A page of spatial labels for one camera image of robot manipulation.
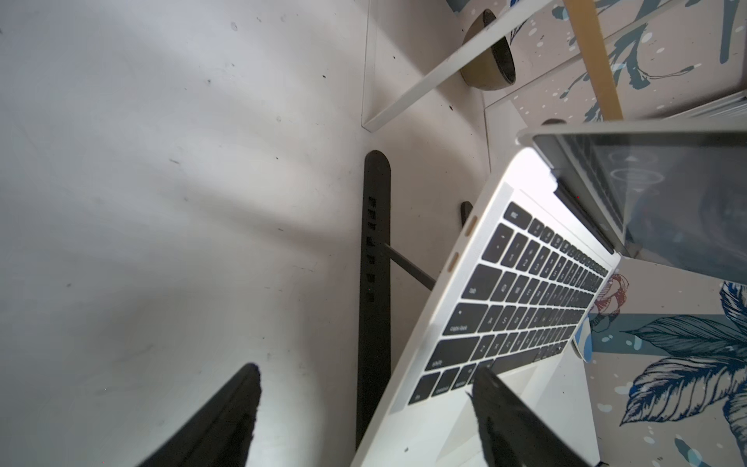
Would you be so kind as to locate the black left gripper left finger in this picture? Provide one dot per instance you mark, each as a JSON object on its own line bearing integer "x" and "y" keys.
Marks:
{"x": 220, "y": 433}

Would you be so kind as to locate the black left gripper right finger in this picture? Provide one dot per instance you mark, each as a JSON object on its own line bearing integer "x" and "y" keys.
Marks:
{"x": 510, "y": 433}

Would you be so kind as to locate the silver laptop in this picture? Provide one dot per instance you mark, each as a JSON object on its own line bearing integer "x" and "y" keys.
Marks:
{"x": 535, "y": 253}

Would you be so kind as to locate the black laptop stand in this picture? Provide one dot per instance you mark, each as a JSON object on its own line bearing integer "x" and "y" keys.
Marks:
{"x": 374, "y": 363}

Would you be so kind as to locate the white wooden two-tier shelf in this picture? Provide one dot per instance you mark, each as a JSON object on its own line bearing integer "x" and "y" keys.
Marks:
{"x": 586, "y": 26}

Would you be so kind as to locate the beige floral bowl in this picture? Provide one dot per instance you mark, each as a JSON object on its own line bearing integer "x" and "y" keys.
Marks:
{"x": 492, "y": 70}

